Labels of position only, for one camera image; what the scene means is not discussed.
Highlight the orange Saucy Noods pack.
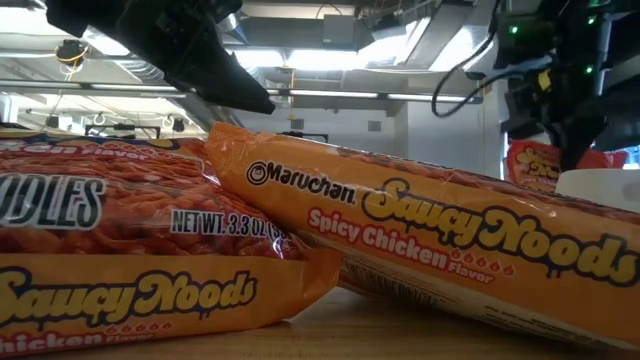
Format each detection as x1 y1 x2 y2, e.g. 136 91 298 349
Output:
505 139 629 194
204 121 640 351
0 127 343 357

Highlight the rectangular metal air duct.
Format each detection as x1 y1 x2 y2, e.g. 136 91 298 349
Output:
357 0 506 80

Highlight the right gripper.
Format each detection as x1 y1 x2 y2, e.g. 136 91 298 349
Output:
494 0 616 172

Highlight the black bracket frame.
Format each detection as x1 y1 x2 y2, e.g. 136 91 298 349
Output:
83 123 162 144
277 130 330 145

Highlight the round silver air duct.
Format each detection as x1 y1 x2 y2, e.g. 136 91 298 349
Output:
222 13 249 46

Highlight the ribbed silver air duct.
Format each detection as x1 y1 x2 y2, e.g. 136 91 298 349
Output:
99 39 236 139

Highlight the black ceiling cable reel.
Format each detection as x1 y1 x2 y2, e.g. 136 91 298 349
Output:
54 38 90 69

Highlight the white plastic bin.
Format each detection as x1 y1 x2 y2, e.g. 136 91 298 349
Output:
554 168 640 214

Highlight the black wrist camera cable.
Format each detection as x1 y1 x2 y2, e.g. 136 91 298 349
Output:
430 0 554 119

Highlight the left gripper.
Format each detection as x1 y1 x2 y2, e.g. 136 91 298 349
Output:
47 0 276 115

